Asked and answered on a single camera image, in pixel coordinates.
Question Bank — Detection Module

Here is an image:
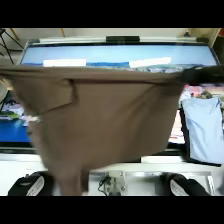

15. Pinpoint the black cable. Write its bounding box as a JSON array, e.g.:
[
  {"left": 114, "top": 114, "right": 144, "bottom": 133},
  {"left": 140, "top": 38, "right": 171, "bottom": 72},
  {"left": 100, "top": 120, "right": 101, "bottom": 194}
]
[{"left": 97, "top": 175, "right": 112, "bottom": 197}]

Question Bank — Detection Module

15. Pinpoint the brown shirt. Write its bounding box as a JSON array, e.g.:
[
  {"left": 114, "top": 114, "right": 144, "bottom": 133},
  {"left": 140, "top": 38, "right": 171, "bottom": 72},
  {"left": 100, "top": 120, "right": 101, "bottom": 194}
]
[{"left": 0, "top": 64, "right": 205, "bottom": 197}]

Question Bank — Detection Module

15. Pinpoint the silver frame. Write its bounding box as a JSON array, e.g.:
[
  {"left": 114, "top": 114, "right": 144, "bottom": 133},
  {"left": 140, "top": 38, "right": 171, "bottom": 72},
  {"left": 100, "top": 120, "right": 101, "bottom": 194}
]
[{"left": 0, "top": 153, "right": 224, "bottom": 197}]

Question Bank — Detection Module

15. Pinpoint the light blue garment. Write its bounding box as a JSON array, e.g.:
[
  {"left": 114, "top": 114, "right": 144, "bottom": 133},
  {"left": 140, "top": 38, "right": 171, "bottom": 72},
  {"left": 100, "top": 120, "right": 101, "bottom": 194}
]
[{"left": 181, "top": 96, "right": 224, "bottom": 165}]

